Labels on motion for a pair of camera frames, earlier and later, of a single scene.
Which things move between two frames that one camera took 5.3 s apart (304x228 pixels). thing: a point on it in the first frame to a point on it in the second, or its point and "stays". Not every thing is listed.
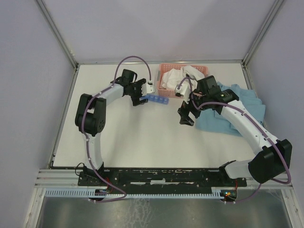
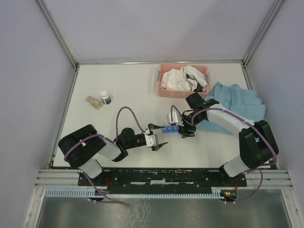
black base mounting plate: x=160 y=178 stays
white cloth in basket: x=172 y=78 stays
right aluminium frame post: x=271 y=14 stays
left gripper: x=136 y=100 to x=156 y=147
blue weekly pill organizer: x=156 y=98 to x=166 y=129
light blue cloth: x=211 y=120 stays
